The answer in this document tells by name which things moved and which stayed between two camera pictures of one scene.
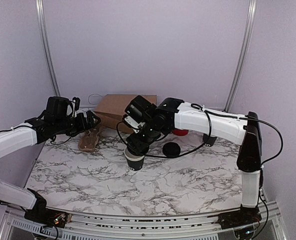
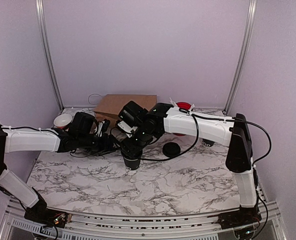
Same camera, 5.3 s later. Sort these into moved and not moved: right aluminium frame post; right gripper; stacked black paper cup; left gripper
Moved: left gripper
Not moved: right gripper; right aluminium frame post; stacked black paper cup
